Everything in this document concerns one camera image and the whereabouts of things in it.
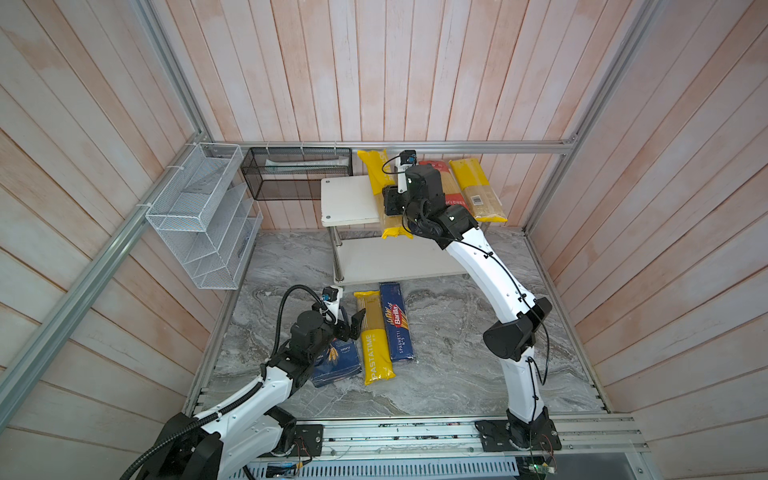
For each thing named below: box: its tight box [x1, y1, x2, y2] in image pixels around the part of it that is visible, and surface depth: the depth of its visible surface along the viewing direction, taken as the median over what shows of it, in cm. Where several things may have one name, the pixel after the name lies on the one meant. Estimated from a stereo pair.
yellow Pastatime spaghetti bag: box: [354, 290, 396, 386], surface depth 89 cm
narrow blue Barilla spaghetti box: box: [379, 282, 414, 362], surface depth 92 cm
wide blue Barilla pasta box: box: [311, 338, 362, 388], surface depth 82 cm
